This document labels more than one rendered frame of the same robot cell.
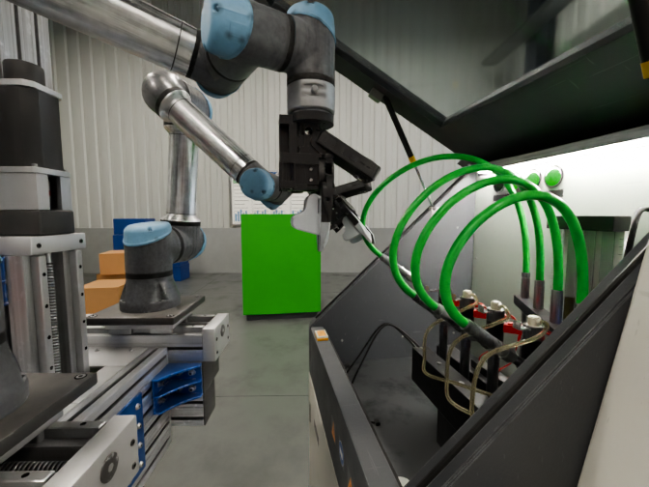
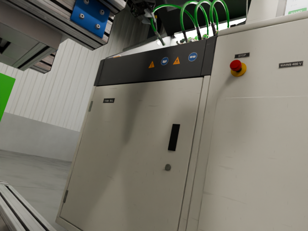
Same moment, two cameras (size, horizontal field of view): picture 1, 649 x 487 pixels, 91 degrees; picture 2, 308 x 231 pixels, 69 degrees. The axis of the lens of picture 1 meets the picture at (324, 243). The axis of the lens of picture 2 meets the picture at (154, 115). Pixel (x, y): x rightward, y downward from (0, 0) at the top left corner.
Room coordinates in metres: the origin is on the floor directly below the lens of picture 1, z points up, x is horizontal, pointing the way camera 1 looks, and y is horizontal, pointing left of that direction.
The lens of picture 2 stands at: (-0.16, 0.55, 0.44)
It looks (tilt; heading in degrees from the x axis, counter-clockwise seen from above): 12 degrees up; 320
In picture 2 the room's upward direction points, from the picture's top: 12 degrees clockwise
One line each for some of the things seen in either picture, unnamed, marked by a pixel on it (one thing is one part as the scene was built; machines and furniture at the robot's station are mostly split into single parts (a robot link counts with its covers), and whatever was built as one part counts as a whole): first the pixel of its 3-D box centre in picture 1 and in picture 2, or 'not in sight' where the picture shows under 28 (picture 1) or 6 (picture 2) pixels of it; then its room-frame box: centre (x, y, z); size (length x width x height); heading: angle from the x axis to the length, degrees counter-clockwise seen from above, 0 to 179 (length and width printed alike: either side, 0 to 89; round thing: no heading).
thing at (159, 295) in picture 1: (150, 287); not in sight; (0.88, 0.49, 1.09); 0.15 x 0.15 x 0.10
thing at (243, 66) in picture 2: not in sight; (236, 67); (0.20, -0.07, 0.80); 0.05 x 0.04 x 0.05; 10
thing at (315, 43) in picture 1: (308, 50); not in sight; (0.52, 0.02, 1.54); 0.09 x 0.08 x 0.11; 123
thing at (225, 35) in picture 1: (243, 38); not in sight; (0.48, 0.12, 1.54); 0.11 x 0.11 x 0.08; 33
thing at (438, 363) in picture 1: (475, 419); not in sight; (0.57, -0.29, 0.91); 0.34 x 0.10 x 0.15; 10
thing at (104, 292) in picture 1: (124, 282); not in sight; (4.18, 2.66, 0.39); 1.20 x 0.85 x 0.79; 13
